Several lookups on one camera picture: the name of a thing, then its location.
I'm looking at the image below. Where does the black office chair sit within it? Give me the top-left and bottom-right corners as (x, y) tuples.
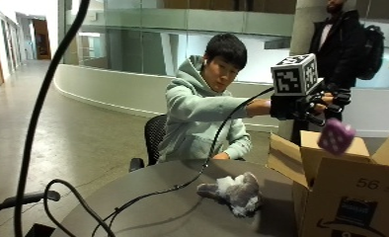
(128, 114), (168, 173)

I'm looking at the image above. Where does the white cube with black markers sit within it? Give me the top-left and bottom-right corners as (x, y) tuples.
(270, 53), (321, 98)

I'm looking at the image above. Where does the grey white plush toy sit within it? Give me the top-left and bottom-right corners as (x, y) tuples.
(196, 171), (264, 219)

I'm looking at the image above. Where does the black backpack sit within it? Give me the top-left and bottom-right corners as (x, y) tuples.
(356, 24), (387, 81)

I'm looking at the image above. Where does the thick black cable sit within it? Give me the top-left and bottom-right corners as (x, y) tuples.
(12, 0), (92, 237)

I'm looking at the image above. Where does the person in pale green hoodie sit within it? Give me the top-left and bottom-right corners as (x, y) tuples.
(156, 33), (272, 163)

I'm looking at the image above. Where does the glass balustrade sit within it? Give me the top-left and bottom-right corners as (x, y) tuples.
(56, 0), (389, 90)

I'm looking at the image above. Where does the black armrest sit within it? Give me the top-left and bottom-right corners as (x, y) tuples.
(0, 190), (62, 237)

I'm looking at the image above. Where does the brown cardboard box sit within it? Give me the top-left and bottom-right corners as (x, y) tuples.
(266, 129), (389, 237)

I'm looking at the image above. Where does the purple soft dice toy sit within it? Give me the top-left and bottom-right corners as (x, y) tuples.
(316, 118), (357, 156)

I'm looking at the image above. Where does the thin black glove cable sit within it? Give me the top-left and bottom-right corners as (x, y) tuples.
(90, 86), (276, 237)

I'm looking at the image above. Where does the looped black cable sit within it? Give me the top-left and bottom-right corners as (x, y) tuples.
(43, 179), (118, 237)

